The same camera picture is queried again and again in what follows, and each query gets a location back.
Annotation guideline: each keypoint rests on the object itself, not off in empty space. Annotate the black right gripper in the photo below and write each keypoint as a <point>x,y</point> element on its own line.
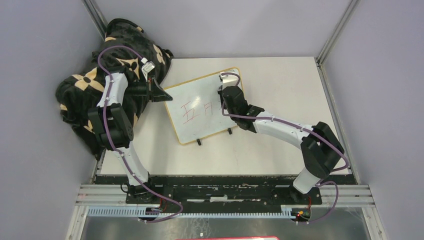
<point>222,98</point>

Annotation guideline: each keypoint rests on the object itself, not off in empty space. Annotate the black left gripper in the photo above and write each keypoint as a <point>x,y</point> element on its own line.
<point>158,94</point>

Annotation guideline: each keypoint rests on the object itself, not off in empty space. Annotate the yellow framed whiteboard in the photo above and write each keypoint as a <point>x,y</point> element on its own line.
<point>195,109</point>

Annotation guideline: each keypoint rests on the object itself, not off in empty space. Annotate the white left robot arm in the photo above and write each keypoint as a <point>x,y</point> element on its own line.
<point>114,132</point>

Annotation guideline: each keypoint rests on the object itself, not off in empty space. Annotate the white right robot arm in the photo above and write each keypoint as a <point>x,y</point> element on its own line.
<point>320,148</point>

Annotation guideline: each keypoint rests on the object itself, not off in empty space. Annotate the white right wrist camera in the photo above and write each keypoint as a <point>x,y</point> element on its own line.
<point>229,79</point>

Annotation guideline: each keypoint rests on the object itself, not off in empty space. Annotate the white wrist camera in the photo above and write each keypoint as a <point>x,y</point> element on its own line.
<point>229,79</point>
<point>147,67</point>

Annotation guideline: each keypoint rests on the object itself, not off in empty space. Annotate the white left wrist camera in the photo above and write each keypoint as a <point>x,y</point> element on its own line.
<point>147,67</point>

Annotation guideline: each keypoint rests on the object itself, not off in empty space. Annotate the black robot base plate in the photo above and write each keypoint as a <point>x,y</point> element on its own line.
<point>218,194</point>

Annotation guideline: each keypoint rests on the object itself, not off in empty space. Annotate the aluminium frame rail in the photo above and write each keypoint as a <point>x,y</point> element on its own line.
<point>346,212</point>

